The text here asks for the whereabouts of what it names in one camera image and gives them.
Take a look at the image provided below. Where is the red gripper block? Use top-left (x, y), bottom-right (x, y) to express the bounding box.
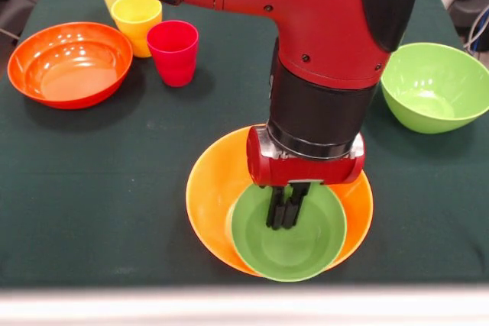
top-left (246, 125), bottom-right (366, 231)

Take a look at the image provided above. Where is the small green bowl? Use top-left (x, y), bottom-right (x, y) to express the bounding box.
top-left (230, 182), bottom-right (348, 283)

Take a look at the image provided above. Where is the large orange bowl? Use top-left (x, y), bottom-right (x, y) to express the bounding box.
top-left (185, 124), bottom-right (374, 278)

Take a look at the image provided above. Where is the pink cup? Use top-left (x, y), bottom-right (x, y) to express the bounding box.
top-left (146, 20), bottom-right (199, 88)

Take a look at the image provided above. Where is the large green bowl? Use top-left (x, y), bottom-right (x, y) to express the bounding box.
top-left (380, 42), bottom-right (489, 135)

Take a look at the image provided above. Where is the dark green tablecloth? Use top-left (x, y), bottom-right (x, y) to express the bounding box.
top-left (0, 0), bottom-right (489, 289)

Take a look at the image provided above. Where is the yellow cup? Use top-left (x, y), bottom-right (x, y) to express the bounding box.
top-left (110, 0), bottom-right (164, 59)

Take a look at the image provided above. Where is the wide red-orange bowl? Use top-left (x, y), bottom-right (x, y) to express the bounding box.
top-left (7, 21), bottom-right (134, 110)

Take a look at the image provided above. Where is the tangle of cables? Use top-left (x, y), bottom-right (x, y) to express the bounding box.
top-left (463, 8), bottom-right (489, 62)

